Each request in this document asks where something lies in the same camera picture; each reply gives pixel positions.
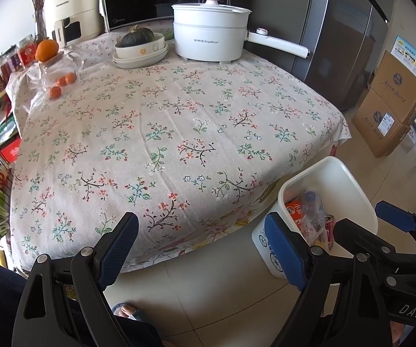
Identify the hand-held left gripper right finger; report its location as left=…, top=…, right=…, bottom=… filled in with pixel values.
left=264, top=212, right=392, bottom=347

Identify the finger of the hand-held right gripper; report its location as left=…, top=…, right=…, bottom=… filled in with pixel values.
left=375, top=200, right=416, bottom=254
left=334, top=218, right=416, bottom=279

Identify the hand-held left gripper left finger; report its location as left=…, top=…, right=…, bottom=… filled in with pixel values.
left=11, top=211, right=139, bottom=347

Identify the white plastic bin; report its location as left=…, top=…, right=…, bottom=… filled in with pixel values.
left=251, top=156, right=379, bottom=286

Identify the red drink can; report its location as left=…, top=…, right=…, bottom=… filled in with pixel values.
left=324, top=214, right=336, bottom=250

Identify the grey blue open slipper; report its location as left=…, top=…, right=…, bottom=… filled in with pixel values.
left=110, top=302, right=151, bottom=324

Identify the floral tablecloth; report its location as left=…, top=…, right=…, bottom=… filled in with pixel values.
left=8, top=20, right=351, bottom=273

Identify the red gift box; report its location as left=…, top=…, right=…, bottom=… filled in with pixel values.
left=0, top=137, right=23, bottom=165

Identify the white plate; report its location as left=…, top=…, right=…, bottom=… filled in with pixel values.
left=112, top=45, right=170, bottom=66
left=113, top=52, right=165, bottom=70

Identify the grey refrigerator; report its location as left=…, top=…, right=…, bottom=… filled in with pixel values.
left=226, top=0, right=391, bottom=111

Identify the white bowl with flower print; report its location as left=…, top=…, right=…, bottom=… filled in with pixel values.
left=115, top=32, right=169, bottom=59

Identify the large orange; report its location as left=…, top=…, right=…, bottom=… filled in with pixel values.
left=35, top=39, right=60, bottom=63

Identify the dark green pumpkin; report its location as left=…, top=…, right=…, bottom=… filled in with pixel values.
left=116, top=25, right=155, bottom=48

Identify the dark food jar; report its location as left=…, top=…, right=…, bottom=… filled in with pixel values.
left=0, top=52, right=21, bottom=80

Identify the red label jar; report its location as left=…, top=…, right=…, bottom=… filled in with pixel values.
left=15, top=36, right=38, bottom=67

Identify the white electric pot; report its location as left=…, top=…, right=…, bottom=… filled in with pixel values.
left=171, top=0, right=310, bottom=63

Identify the floral cloth cover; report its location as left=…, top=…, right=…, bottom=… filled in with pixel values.
left=98, top=0, right=109, bottom=35

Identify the white air fryer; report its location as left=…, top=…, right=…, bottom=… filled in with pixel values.
left=45, top=0, right=104, bottom=47

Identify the glass vase with twigs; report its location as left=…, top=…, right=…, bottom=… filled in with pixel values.
left=24, top=0, right=57, bottom=42

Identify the blue wall notice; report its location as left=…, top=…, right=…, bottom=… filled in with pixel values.
left=390, top=35, right=416, bottom=84

